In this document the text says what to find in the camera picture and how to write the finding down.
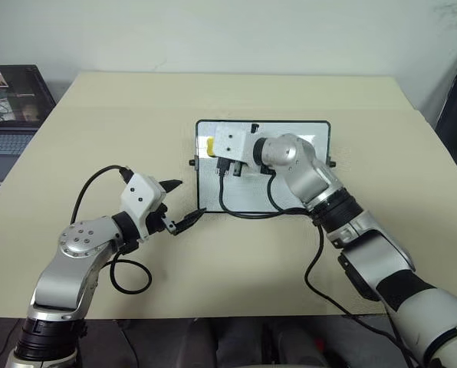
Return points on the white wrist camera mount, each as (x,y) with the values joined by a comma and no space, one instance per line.
(231,141)
(138,195)

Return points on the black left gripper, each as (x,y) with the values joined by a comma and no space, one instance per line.
(156,222)

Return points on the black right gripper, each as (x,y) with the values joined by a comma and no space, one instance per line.
(238,168)

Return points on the black-framed small whiteboard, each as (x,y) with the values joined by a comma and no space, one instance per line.
(247,191)

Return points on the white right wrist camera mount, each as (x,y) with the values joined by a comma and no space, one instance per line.
(231,141)

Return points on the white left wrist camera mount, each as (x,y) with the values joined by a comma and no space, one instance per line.
(138,195)

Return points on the yellow whiteboard eraser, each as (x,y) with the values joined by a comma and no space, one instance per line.
(210,147)

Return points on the dark rounded shape under table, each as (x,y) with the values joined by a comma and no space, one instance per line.
(251,343)

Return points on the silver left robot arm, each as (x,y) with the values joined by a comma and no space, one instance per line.
(75,264)

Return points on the open grey laptop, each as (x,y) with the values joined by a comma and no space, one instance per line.
(10,111)

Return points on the black panel by wall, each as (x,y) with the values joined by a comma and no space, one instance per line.
(456,115)

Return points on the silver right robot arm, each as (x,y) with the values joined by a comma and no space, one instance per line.
(370,245)

